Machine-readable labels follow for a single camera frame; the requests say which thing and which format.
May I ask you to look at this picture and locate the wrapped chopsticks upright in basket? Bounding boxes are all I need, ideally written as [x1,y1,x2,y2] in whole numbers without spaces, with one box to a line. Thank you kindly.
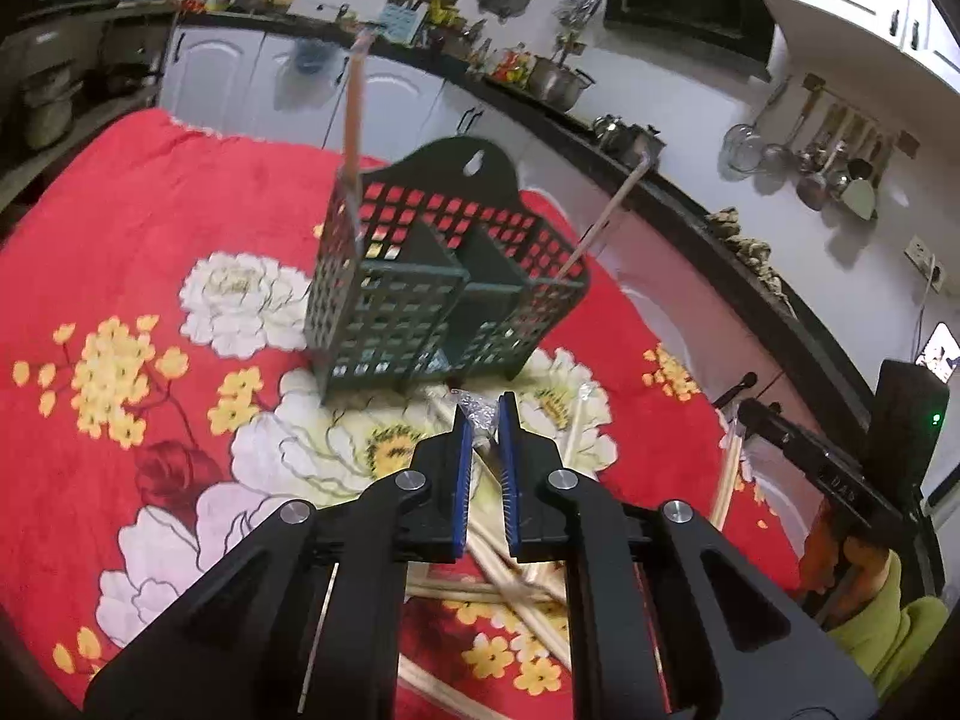
[343,29,376,185]

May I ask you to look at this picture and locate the hanging steel ladle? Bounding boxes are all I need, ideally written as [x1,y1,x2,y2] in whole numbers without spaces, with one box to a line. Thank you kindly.
[796,103,848,211]

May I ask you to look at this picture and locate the steel stock pot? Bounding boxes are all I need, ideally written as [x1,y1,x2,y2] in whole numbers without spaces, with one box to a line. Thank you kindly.
[526,57,596,112]

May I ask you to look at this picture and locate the dark green plastic utensil basket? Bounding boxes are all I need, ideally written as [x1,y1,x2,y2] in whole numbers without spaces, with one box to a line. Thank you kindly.
[304,137,590,397]

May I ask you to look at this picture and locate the red floral tablecloth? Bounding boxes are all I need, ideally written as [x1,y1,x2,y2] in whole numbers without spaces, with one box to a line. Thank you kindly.
[0,107,809,720]

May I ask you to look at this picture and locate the blue knife block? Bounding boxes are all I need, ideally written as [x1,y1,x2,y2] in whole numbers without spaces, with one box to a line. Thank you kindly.
[376,4,428,46]

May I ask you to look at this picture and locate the green sleeve forearm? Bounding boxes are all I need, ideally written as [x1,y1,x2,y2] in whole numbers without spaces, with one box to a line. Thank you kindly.
[828,553,949,702]

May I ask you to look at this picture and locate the wrapped chopsticks at table edge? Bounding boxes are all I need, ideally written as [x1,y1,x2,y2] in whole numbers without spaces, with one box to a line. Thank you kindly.
[709,419,745,532]

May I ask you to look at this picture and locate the steel kettle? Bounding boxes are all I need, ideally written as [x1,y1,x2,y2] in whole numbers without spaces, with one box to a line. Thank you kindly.
[590,114,636,154]

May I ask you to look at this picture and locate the hanging wire strainer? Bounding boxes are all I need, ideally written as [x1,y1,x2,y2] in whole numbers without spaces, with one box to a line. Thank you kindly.
[721,75,793,176]

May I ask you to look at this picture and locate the wrapped chopsticks leaning in basket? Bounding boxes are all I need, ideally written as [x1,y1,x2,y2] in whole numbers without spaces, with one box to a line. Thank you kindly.
[555,151,654,280]

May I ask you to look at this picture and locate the smartphone on counter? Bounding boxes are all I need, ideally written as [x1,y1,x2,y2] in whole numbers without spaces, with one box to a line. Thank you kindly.
[916,322,960,383]

